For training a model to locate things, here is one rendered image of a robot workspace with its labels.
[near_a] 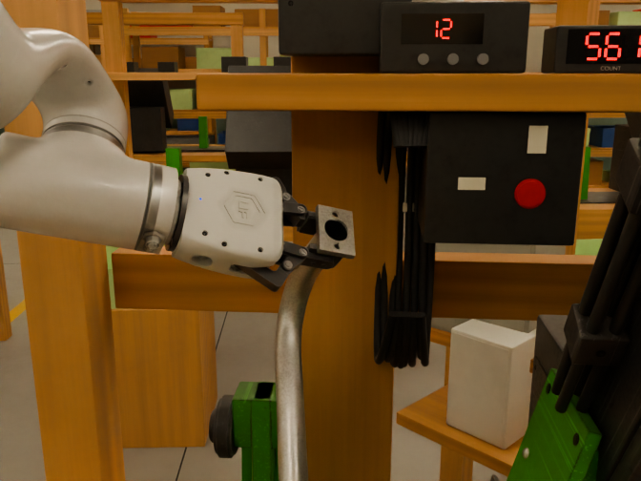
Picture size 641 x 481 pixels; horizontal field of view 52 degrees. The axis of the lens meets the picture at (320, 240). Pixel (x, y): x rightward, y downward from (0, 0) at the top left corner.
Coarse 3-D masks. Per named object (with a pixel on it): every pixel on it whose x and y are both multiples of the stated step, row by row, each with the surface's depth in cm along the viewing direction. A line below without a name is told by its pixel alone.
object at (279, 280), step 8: (280, 264) 65; (248, 272) 63; (256, 272) 63; (264, 272) 63; (272, 272) 64; (280, 272) 64; (288, 272) 65; (256, 280) 64; (264, 280) 63; (272, 280) 63; (280, 280) 64; (272, 288) 64
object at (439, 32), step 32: (384, 32) 72; (416, 32) 71; (448, 32) 71; (480, 32) 71; (512, 32) 71; (384, 64) 72; (416, 64) 72; (448, 64) 72; (480, 64) 72; (512, 64) 71
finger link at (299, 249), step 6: (288, 246) 65; (294, 246) 65; (300, 246) 66; (282, 252) 65; (288, 252) 65; (294, 252) 65; (300, 252) 65; (306, 252) 66; (282, 258) 67; (300, 258) 65
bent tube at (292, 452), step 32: (320, 224) 67; (352, 224) 68; (352, 256) 66; (288, 288) 74; (288, 320) 74; (288, 352) 73; (288, 384) 70; (288, 416) 68; (288, 448) 66; (288, 480) 64
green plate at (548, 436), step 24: (552, 408) 58; (528, 432) 62; (552, 432) 57; (576, 432) 53; (600, 432) 51; (528, 456) 61; (552, 456) 56; (576, 456) 51; (528, 480) 59; (552, 480) 54; (576, 480) 52
